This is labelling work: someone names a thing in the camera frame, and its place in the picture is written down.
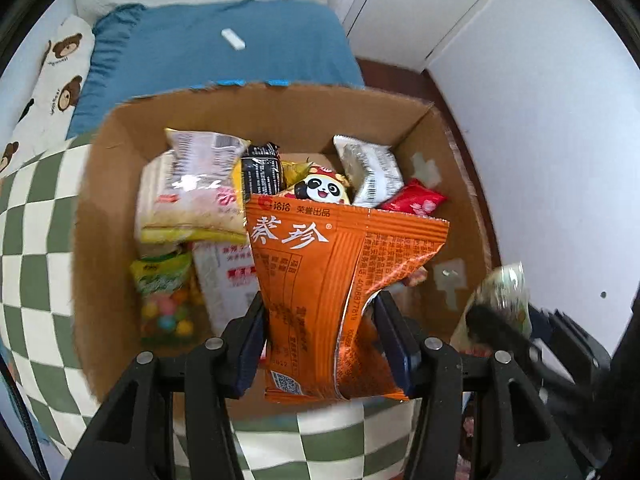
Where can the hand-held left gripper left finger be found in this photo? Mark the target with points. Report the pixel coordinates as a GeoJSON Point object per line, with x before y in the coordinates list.
{"type": "Point", "coordinates": [250, 350]}

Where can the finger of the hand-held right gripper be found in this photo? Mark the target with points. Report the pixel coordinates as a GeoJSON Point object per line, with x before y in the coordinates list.
{"type": "Point", "coordinates": [495, 325]}

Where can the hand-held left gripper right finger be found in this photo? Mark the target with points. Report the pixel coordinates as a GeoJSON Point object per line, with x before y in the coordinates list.
{"type": "Point", "coordinates": [395, 355]}

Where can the white snack packet with barcode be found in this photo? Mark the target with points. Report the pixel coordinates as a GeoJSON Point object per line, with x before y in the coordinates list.
{"type": "Point", "coordinates": [505, 285]}

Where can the white snack packet red label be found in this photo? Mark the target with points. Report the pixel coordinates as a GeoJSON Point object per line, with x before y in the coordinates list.
{"type": "Point", "coordinates": [220, 285]}

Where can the orange snack packet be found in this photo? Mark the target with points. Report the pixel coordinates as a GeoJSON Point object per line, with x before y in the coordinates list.
{"type": "Point", "coordinates": [310, 280]}

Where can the clear green gumball bag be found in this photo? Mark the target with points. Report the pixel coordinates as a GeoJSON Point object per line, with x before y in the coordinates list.
{"type": "Point", "coordinates": [165, 310]}

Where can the clear yellow-edged snack packet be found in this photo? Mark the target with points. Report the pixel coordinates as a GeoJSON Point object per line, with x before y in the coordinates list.
{"type": "Point", "coordinates": [190, 195]}

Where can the red panda snack packet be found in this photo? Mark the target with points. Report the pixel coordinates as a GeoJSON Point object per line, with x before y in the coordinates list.
{"type": "Point", "coordinates": [320, 187]}

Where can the grey foil snack packet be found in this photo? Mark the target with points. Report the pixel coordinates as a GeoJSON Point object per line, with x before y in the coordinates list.
{"type": "Point", "coordinates": [370, 170]}

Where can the cardboard box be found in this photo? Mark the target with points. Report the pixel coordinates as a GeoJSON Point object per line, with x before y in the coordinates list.
{"type": "Point", "coordinates": [280, 110]}

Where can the black snack packet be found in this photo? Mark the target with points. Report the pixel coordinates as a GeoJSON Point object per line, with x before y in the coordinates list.
{"type": "Point", "coordinates": [262, 170]}

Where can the green white checkered cloth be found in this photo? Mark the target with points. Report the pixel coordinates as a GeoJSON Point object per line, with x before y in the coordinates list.
{"type": "Point", "coordinates": [35, 260]}

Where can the blue pillow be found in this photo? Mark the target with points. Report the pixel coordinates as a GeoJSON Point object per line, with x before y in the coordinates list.
{"type": "Point", "coordinates": [200, 55]}

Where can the small white plastic piece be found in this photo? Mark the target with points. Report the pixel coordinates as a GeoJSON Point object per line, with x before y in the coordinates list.
{"type": "Point", "coordinates": [233, 39]}

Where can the white cabinet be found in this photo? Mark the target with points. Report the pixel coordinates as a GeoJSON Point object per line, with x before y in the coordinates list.
{"type": "Point", "coordinates": [410, 15]}

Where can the bear print pillow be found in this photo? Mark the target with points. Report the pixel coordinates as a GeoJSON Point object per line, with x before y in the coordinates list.
{"type": "Point", "coordinates": [55, 90]}

